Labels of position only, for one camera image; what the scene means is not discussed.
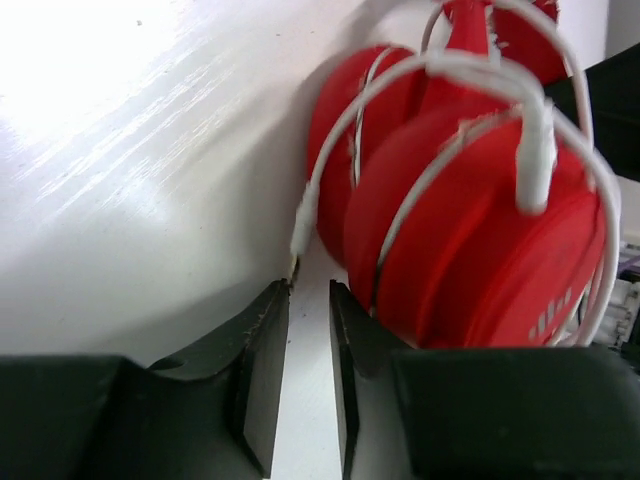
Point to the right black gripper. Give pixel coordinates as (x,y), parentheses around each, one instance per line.
(614,91)

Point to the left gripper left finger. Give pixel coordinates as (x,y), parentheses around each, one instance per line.
(207,411)

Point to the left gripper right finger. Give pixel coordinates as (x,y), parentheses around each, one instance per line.
(547,413)

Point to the red headphones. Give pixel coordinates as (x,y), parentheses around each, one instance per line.
(465,207)

